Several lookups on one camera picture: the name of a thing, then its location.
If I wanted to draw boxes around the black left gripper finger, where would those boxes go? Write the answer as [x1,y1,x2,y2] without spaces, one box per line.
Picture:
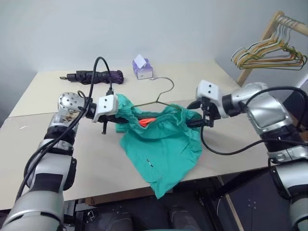
[115,117,132,126]

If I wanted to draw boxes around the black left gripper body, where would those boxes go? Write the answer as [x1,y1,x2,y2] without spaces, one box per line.
[97,114,119,135]

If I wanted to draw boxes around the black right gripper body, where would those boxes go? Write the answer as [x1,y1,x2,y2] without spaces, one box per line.
[201,96,221,128]

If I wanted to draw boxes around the olive wire hanger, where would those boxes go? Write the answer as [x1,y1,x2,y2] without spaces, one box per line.
[134,77,183,113]

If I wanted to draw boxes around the green shorts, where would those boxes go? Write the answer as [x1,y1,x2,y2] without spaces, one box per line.
[115,93,204,200]

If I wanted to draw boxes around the folded dark purple umbrella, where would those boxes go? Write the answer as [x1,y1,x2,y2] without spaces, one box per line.
[59,69,125,85]

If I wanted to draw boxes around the wooden clothes rack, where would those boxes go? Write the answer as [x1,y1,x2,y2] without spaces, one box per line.
[237,11,308,86]

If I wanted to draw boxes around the purple tissue box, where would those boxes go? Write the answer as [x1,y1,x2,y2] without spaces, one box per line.
[132,54,154,80]

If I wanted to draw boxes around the bunch of hangers on rack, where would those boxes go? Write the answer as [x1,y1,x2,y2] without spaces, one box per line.
[237,24,306,70]

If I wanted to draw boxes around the brown board under table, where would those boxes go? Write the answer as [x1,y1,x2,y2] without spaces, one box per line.
[84,193,157,205]

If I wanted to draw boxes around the light wooden slat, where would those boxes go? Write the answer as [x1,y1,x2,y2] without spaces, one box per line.
[225,194,241,231]

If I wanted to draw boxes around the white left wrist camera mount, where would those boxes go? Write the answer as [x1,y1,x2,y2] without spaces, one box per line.
[92,94,118,123]

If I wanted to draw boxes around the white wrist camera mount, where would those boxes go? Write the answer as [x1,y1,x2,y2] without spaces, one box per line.
[92,94,118,123]
[194,80,229,118]

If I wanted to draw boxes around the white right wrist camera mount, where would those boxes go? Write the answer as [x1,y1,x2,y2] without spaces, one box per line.
[194,80,229,118]

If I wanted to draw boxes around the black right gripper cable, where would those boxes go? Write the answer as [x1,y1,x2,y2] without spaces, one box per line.
[200,125,268,155]

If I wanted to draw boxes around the black right camera cable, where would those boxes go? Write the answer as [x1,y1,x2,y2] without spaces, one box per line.
[239,86,308,116]

